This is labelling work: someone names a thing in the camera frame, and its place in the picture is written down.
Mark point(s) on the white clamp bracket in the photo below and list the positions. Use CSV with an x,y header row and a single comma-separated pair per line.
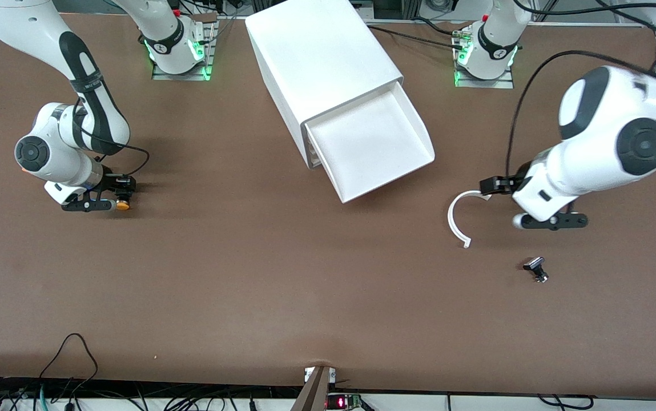
x,y
307,374

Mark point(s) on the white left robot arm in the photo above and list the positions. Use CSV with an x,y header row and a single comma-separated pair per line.
x,y
596,142

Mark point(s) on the aluminium frame rail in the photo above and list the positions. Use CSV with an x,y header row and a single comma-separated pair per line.
x,y
567,24

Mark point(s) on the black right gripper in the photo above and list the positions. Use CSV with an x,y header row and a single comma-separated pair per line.
x,y
115,182

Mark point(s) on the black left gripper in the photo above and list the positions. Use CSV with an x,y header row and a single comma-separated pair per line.
x,y
502,184

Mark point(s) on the small device with red display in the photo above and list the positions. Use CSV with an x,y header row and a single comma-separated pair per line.
x,y
342,402

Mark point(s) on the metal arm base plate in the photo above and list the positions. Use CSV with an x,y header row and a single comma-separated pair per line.
x,y
182,76
485,84

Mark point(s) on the grey camera stand post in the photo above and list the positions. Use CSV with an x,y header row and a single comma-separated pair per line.
x,y
312,394

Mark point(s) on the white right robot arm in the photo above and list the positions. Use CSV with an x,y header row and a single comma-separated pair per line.
x,y
53,154

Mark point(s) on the black square push button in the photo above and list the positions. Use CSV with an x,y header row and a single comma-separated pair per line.
x,y
535,264

